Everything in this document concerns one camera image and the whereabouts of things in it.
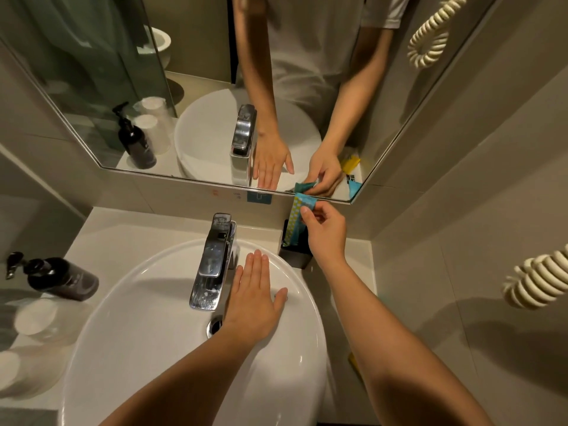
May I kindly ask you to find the person's right hand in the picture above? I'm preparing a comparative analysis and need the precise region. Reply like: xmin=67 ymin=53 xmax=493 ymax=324
xmin=300 ymin=201 xmax=348 ymax=267

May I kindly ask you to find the person's left hand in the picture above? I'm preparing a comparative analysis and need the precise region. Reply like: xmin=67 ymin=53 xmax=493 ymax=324
xmin=222 ymin=249 xmax=288 ymax=347

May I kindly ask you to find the blue green patterned packet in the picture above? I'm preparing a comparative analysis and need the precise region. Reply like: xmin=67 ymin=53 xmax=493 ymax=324
xmin=283 ymin=193 xmax=318 ymax=247

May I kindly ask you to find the person's right forearm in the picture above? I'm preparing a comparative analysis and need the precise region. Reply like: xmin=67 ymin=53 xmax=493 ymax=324
xmin=318 ymin=256 xmax=496 ymax=426

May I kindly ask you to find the person's left forearm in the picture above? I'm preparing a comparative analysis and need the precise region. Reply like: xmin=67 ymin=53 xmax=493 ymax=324
xmin=99 ymin=326 xmax=263 ymax=426

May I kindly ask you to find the chrome lever faucet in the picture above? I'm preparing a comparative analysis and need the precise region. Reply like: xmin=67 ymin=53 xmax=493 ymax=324
xmin=189 ymin=212 xmax=238 ymax=312

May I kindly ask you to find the black square holder box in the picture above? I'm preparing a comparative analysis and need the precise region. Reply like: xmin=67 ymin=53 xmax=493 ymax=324
xmin=279 ymin=219 xmax=314 ymax=270

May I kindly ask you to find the white oval sink basin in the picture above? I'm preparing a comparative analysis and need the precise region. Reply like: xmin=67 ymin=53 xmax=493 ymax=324
xmin=59 ymin=238 xmax=329 ymax=426

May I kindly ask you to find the black pump soap bottle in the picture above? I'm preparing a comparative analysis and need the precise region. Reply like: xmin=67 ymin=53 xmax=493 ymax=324
xmin=5 ymin=251 xmax=100 ymax=302

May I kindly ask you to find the wrapped white cup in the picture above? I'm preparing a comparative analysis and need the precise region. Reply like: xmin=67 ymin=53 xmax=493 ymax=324
xmin=12 ymin=297 xmax=89 ymax=347
xmin=0 ymin=348 xmax=67 ymax=399

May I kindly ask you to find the wall mirror with metal frame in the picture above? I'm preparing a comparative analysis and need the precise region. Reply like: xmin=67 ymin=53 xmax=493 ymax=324
xmin=0 ymin=0 xmax=503 ymax=205

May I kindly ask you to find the cream coiled cord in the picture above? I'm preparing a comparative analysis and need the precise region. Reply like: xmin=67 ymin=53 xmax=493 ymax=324
xmin=501 ymin=244 xmax=568 ymax=310

